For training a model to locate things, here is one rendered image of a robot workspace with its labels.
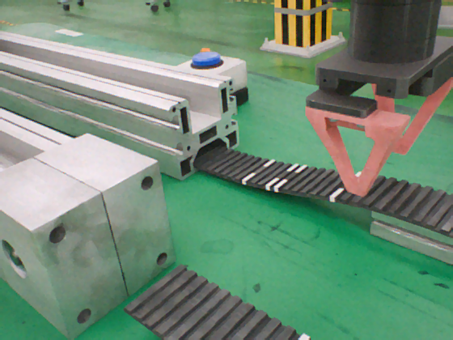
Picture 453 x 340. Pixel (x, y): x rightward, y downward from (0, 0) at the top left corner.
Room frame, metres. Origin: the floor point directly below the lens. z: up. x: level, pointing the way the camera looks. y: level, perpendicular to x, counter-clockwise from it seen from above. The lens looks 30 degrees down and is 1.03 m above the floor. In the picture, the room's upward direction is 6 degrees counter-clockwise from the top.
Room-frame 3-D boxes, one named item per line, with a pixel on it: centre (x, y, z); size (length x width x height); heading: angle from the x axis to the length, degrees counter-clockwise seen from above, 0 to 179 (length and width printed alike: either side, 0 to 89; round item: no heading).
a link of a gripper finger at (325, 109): (0.30, -0.11, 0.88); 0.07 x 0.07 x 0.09; 47
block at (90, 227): (0.30, 0.11, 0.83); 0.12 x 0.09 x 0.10; 136
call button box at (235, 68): (0.63, 0.02, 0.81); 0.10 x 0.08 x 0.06; 136
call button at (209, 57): (0.63, 0.01, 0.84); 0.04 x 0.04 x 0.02
